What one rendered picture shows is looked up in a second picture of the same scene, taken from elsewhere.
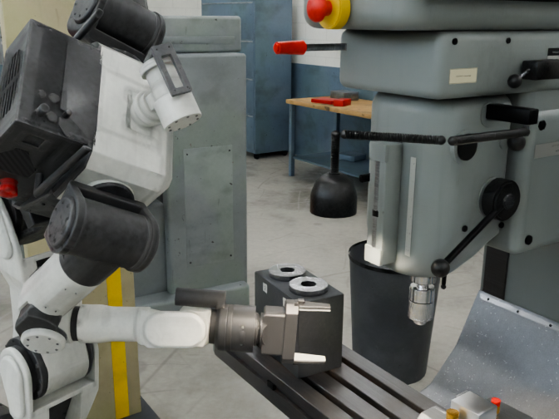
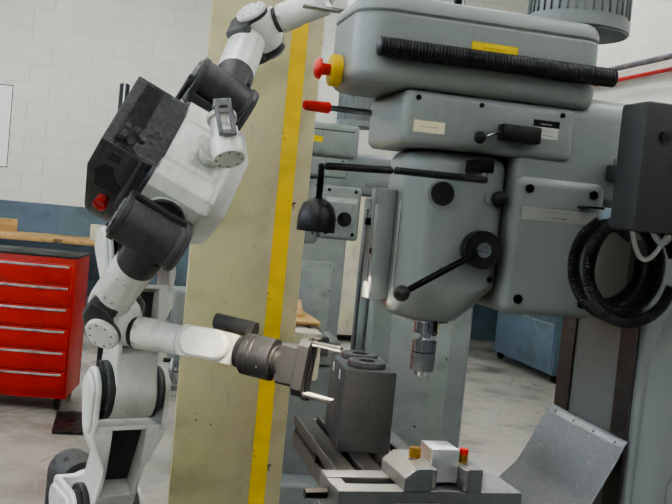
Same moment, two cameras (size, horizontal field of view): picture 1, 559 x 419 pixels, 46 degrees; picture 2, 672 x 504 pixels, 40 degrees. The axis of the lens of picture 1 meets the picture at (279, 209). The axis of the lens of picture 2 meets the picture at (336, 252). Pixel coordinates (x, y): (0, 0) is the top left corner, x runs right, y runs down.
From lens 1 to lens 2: 97 cm
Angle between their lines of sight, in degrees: 24
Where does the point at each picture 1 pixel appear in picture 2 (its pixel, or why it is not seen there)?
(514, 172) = (505, 231)
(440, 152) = (417, 195)
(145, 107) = (206, 147)
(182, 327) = (208, 339)
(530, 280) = (585, 385)
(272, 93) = not seen: hidden behind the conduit
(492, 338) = (547, 449)
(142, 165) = (194, 191)
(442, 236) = (417, 272)
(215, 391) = not seen: outside the picture
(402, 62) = (390, 117)
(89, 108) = (163, 142)
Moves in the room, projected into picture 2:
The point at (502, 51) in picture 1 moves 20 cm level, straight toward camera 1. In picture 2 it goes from (475, 114) to (413, 97)
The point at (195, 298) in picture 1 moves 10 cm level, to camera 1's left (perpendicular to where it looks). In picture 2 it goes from (229, 322) to (187, 315)
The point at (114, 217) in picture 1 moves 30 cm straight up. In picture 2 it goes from (154, 217) to (167, 63)
